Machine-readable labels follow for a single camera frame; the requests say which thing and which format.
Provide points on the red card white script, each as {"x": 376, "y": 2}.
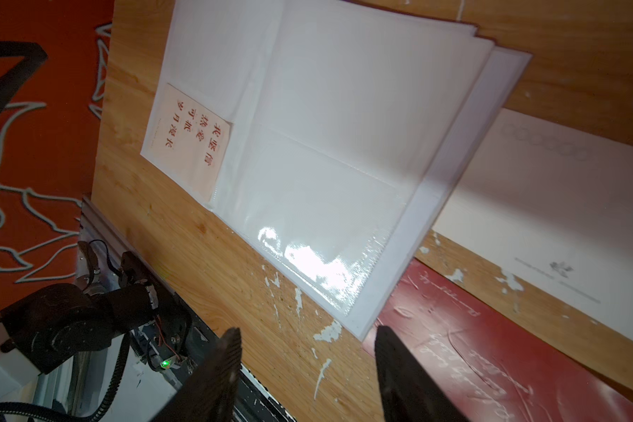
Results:
{"x": 488, "y": 366}

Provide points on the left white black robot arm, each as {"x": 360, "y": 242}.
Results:
{"x": 43, "y": 330}

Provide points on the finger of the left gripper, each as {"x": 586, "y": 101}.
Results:
{"x": 32, "y": 55}

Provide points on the white card red chinese text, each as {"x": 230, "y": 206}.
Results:
{"x": 187, "y": 142}

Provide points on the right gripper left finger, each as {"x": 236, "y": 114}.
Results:
{"x": 209, "y": 394}

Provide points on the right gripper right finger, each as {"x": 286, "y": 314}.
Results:
{"x": 407, "y": 392}

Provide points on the blank white card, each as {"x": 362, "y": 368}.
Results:
{"x": 553, "y": 206}

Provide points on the white photo album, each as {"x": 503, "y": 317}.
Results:
{"x": 350, "y": 127}

